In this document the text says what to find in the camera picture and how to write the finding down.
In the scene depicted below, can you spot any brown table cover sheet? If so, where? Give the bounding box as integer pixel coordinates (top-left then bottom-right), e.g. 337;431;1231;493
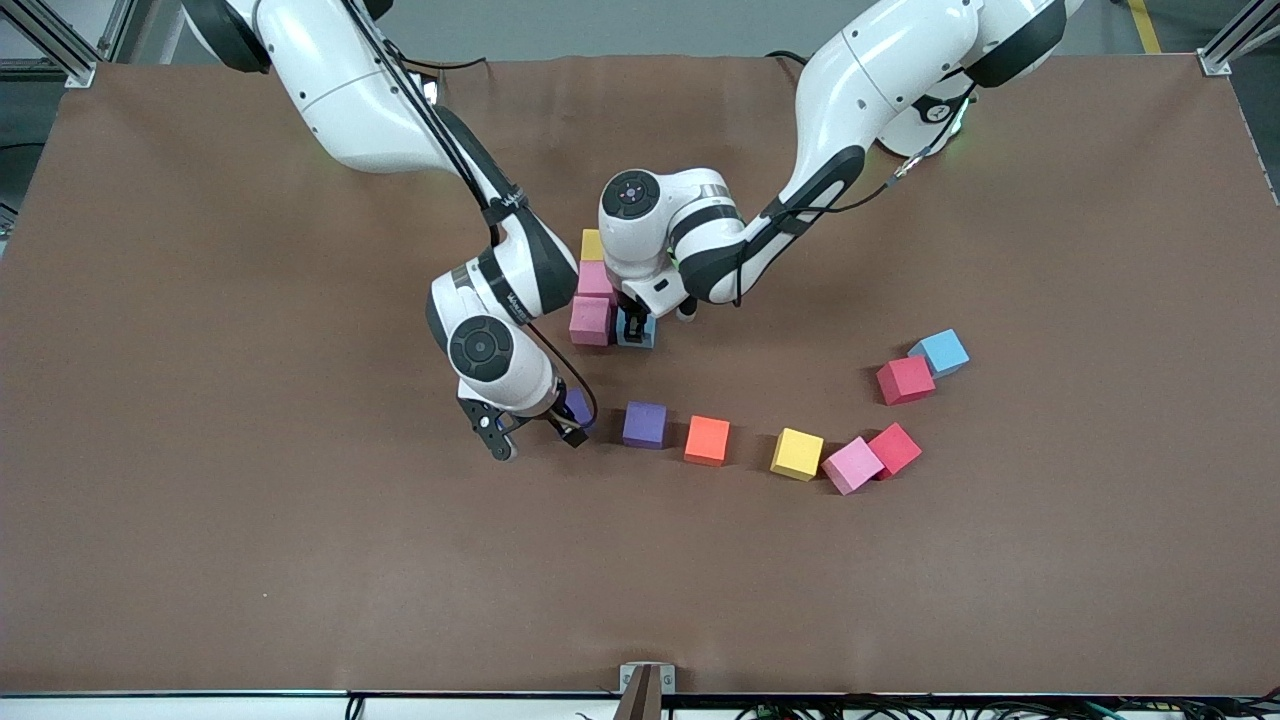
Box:
0;50;1280;696

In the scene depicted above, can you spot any red foam cube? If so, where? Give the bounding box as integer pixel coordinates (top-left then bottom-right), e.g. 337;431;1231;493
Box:
866;422;923;481
876;356;937;407

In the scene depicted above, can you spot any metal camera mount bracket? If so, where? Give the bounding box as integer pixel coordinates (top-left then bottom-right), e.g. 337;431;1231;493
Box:
616;662;677;720

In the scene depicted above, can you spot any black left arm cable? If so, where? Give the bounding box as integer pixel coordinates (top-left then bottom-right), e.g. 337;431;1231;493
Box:
735;90;976;306

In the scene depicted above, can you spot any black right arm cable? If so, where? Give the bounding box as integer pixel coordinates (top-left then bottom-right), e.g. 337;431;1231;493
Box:
345;0;601;431

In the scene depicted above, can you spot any orange foam cube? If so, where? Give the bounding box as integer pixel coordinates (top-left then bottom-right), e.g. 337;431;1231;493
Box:
684;416;731;468

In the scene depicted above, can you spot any aluminium frame post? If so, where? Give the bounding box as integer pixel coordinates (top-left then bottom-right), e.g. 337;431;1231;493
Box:
1197;0;1280;78
0;0;101;89

